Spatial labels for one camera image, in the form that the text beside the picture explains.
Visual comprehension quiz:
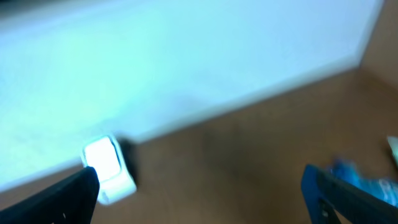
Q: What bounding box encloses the blue Oreo cookie pack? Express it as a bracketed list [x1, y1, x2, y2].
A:
[328, 160, 397, 207]

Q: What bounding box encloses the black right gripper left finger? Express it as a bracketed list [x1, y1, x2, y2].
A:
[1, 166, 100, 224]

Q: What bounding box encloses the mint green wipes pack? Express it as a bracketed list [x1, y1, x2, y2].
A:
[387, 136, 398, 165]

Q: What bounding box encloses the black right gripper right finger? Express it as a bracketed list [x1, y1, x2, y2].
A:
[301, 165, 397, 224]

